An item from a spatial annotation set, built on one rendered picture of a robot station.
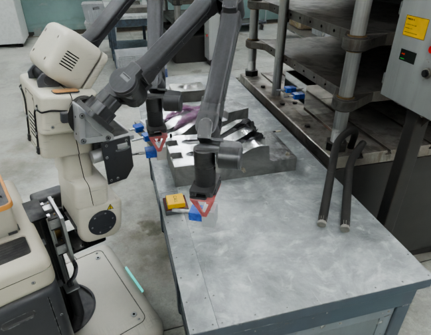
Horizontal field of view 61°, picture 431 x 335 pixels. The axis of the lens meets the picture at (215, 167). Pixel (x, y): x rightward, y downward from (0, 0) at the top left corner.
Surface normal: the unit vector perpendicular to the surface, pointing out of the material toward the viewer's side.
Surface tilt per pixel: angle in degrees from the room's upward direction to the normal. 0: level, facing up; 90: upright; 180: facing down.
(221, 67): 45
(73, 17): 90
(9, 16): 90
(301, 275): 0
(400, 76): 90
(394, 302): 90
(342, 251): 0
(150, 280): 0
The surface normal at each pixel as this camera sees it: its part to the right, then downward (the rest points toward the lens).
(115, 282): 0.00, -0.85
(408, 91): -0.97, 0.13
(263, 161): 0.26, 0.50
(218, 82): -0.11, -0.24
